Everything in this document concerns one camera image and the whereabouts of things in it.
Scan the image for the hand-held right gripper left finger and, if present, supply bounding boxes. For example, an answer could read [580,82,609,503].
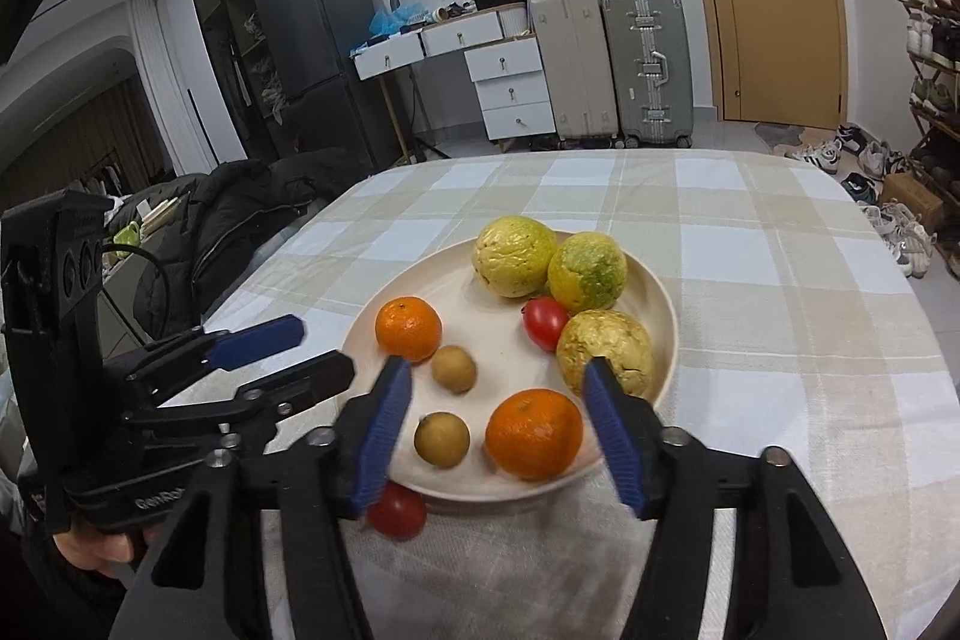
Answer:
[112,355,415,640]

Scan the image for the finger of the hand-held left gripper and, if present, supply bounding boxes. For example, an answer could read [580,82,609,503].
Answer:
[120,351,356,442]
[124,314,307,397]

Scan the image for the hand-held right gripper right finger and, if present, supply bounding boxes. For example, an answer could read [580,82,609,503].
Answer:
[583,357,890,640]

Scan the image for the brown longan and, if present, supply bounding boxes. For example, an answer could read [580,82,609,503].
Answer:
[414,412,472,468]
[430,344,479,395]

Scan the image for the large orange mandarin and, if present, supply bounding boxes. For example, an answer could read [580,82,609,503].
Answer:
[484,388,584,482]

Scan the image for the red tomato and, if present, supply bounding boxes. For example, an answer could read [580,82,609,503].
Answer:
[522,296,571,352]
[366,481,428,541]

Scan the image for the dull yellow speckled guava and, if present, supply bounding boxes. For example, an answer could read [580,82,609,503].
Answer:
[556,308,655,399]

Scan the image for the small orange mandarin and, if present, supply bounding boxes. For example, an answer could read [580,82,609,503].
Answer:
[374,296,443,363]

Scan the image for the beige round plate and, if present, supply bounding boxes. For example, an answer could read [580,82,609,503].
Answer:
[341,231,678,502]

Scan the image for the large yellow guava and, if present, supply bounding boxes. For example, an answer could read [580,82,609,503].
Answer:
[472,216,558,299]

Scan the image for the person's left hand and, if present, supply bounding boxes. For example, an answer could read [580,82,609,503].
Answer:
[52,520,162,581]

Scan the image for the black jacket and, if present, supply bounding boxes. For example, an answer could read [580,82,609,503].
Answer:
[135,149,368,341]

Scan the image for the beige checked tablecloth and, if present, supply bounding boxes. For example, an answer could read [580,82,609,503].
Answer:
[161,149,960,640]

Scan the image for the dark grey refrigerator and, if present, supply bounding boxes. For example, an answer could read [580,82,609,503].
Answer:
[253,0,402,169]

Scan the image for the dark open cabinet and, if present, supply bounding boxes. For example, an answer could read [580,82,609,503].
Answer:
[184,0,301,161]

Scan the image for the blue plastic bag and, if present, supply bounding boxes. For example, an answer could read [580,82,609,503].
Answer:
[370,5,422,41]

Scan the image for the grey door mat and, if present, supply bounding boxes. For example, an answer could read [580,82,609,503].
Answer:
[754,121,818,152]

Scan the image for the white desk with drawers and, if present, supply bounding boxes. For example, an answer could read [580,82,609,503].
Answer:
[352,6,557,142]

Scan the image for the silver suitcase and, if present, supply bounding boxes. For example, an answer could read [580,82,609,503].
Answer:
[601,0,695,150]

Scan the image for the beige suitcase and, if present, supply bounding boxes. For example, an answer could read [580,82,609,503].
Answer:
[529,0,622,150]

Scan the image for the scattered loose shoes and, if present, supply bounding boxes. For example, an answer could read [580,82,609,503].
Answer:
[784,122,960,277]

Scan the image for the small cardboard box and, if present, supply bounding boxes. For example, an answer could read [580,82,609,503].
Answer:
[881,171,944,234]

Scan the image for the wooden shoe rack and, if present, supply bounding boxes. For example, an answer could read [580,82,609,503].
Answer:
[904,0,960,214]

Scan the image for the group of racked shoes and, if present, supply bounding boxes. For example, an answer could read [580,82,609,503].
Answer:
[892,0,960,116]

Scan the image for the black cable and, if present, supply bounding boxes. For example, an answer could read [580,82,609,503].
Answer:
[101,246,200,330]

